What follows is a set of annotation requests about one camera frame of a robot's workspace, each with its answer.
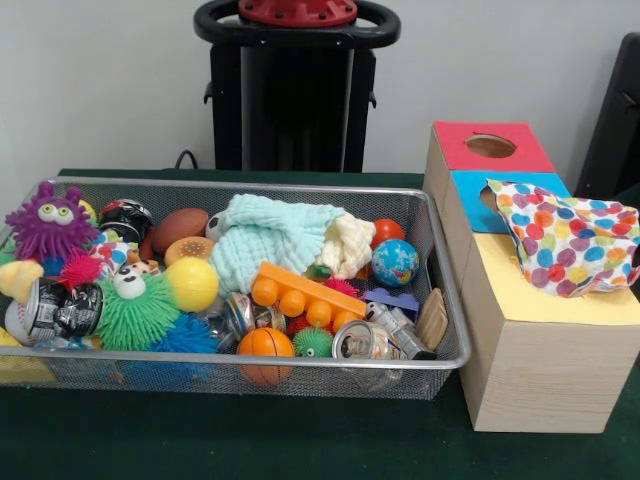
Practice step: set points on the light teal cloth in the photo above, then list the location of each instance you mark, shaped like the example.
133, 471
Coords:
265, 240

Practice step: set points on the colourful patterned cloth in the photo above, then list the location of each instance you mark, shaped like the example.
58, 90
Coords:
565, 245

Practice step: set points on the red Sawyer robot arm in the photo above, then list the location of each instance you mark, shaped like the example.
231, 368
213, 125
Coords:
298, 12

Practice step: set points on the shallow clear bin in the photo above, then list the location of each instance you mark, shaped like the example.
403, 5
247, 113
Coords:
440, 330

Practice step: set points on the wooden box with three holes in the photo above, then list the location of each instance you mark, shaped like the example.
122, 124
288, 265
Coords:
540, 360

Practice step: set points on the cream yellow cloth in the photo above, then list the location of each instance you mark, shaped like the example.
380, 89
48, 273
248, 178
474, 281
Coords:
350, 245

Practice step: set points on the orange building block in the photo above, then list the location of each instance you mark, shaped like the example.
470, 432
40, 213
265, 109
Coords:
300, 290

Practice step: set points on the blue globe ball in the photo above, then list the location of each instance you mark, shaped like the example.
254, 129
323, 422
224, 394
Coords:
395, 262

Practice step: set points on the crushed silver can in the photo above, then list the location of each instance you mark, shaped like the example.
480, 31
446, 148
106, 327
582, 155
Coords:
365, 342

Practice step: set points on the small orange basketball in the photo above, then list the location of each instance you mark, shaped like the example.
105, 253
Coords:
265, 347

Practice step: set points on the yellow ball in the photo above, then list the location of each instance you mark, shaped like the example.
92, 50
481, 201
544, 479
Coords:
192, 285

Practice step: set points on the small brown football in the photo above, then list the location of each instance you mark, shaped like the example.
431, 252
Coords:
180, 228

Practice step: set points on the green spiky ball with eyes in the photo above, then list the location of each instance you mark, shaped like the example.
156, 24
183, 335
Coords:
135, 312

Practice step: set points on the dark green table cloth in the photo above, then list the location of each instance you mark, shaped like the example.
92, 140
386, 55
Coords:
250, 440

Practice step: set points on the purple spiky monster toy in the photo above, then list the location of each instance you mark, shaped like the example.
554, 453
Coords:
48, 225

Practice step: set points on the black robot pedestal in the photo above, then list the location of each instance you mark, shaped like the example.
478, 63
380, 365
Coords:
290, 110

